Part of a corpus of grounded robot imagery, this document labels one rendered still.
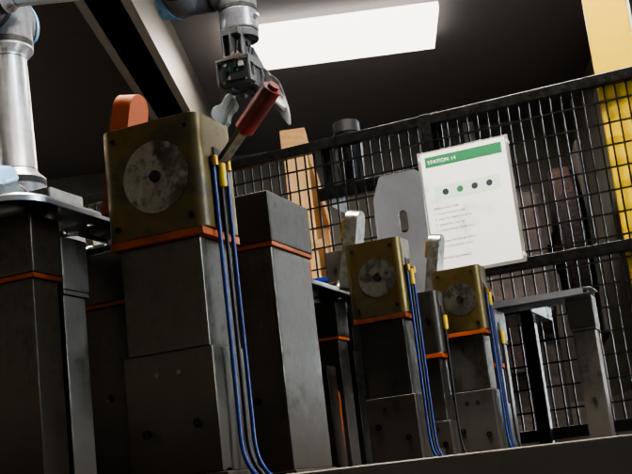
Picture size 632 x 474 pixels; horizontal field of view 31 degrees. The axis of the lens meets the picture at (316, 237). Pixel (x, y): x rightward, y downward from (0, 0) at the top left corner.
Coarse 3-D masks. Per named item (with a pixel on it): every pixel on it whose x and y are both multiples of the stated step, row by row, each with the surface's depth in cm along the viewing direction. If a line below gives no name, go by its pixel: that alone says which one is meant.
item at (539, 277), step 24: (576, 144) 647; (552, 168) 677; (576, 168) 657; (528, 192) 647; (528, 216) 643; (552, 216) 708; (576, 216) 633; (552, 240) 684; (576, 240) 630; (504, 288) 638; (528, 288) 636; (552, 288) 635; (600, 288) 629; (552, 312) 638; (600, 312) 637; (552, 336) 671; (552, 360) 671; (552, 384) 668; (528, 408) 668; (552, 408) 665
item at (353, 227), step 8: (352, 216) 175; (360, 216) 176; (344, 224) 176; (352, 224) 175; (360, 224) 176; (344, 232) 175; (352, 232) 175; (360, 232) 177; (344, 240) 175; (352, 240) 175; (360, 240) 177; (344, 256) 175; (344, 264) 175; (344, 272) 174; (344, 280) 174; (344, 288) 174
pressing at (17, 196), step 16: (16, 192) 109; (0, 208) 114; (16, 208) 115; (32, 208) 116; (48, 208) 117; (64, 208) 117; (80, 208) 115; (64, 224) 124; (80, 224) 124; (96, 224) 125; (96, 240) 132; (320, 288) 181; (336, 288) 178
